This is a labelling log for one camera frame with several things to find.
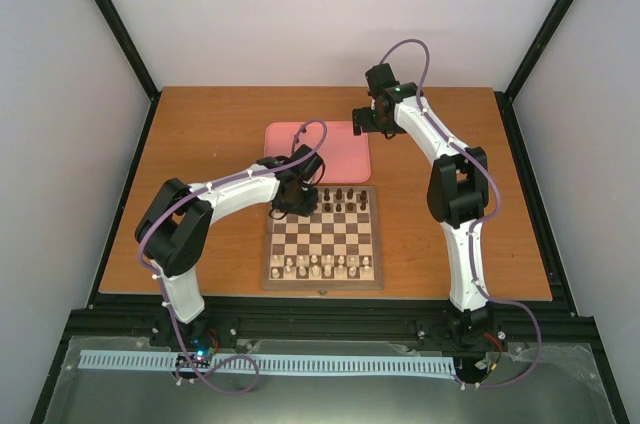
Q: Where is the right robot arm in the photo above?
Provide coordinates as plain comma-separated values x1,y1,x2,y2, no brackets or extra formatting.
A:
352,63,492,349

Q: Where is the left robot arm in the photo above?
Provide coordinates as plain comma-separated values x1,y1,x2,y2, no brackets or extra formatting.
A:
134,145,325,347

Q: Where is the light king chess piece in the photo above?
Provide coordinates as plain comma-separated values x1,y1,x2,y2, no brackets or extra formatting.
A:
323,255,334,278

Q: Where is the pink plastic tray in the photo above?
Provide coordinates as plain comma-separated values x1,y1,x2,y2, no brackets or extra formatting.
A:
264,121,371,184

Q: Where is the wooden chessboard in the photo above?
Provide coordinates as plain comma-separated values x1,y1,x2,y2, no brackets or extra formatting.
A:
262,185,384,293

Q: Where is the black aluminium frame rail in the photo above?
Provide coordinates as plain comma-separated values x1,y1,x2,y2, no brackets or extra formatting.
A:
59,293,599,360

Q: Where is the light blue cable duct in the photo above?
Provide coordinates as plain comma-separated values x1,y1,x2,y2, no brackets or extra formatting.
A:
77,350,455,379

